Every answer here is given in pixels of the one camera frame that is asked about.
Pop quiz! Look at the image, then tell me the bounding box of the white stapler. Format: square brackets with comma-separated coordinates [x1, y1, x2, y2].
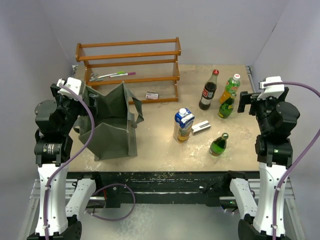
[191, 120, 211, 135]

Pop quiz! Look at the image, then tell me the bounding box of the green glass bottle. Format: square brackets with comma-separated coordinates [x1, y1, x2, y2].
[218, 93, 237, 119]
[209, 132, 229, 156]

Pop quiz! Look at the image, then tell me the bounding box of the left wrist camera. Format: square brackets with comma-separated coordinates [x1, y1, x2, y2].
[56, 77, 84, 98]

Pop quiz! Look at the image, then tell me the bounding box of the wooden shelf rack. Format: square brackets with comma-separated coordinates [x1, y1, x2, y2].
[75, 37, 181, 103]

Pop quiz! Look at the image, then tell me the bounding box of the cola glass bottle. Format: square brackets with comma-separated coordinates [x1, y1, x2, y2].
[198, 69, 220, 111]

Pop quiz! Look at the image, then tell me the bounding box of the green canvas bag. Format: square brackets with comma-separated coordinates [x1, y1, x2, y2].
[87, 83, 144, 160]

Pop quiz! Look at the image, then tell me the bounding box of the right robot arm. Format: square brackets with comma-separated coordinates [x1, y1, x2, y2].
[222, 88, 300, 240]

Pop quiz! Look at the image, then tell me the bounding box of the magenta capped marker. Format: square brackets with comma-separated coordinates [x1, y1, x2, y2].
[109, 72, 136, 78]

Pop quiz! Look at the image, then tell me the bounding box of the orange soda plastic bottle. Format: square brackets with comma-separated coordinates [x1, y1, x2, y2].
[219, 73, 241, 104]

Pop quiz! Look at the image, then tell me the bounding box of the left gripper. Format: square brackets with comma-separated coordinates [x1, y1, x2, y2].
[50, 85, 97, 134]

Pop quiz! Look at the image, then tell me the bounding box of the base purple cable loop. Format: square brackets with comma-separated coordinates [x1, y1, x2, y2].
[84, 183, 136, 222]

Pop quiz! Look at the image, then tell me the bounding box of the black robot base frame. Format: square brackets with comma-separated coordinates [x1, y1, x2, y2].
[67, 171, 260, 208]

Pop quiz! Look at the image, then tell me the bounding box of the red white small box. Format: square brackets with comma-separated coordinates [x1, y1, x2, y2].
[145, 91, 159, 100]

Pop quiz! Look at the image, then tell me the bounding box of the green glass bottle rear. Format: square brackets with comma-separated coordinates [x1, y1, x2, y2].
[218, 93, 237, 119]

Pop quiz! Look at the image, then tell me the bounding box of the blue juice carton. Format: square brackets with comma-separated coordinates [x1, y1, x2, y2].
[173, 107, 195, 143]

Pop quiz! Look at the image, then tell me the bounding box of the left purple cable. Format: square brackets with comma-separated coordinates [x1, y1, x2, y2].
[42, 83, 96, 240]

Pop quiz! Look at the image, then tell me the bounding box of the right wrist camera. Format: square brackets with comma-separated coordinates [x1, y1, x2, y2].
[257, 76, 285, 100]

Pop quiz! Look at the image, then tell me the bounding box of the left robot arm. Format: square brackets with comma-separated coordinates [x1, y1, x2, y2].
[28, 78, 103, 240]

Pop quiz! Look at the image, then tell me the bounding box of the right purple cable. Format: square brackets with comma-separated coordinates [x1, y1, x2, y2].
[263, 81, 320, 240]

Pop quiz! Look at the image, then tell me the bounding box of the green glass bottle front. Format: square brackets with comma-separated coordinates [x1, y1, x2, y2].
[209, 132, 229, 156]

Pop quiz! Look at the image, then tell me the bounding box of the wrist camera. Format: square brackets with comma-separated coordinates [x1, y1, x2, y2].
[56, 77, 84, 98]
[257, 76, 285, 100]

